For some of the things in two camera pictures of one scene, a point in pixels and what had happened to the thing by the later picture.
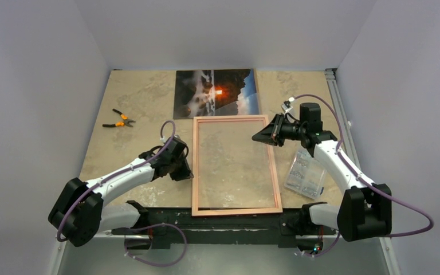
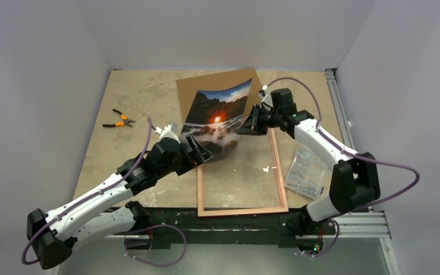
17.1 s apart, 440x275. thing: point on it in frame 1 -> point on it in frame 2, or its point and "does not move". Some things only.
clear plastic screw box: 306,175 does not move
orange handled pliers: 126,121 does not move
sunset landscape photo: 215,92 -> 214,117
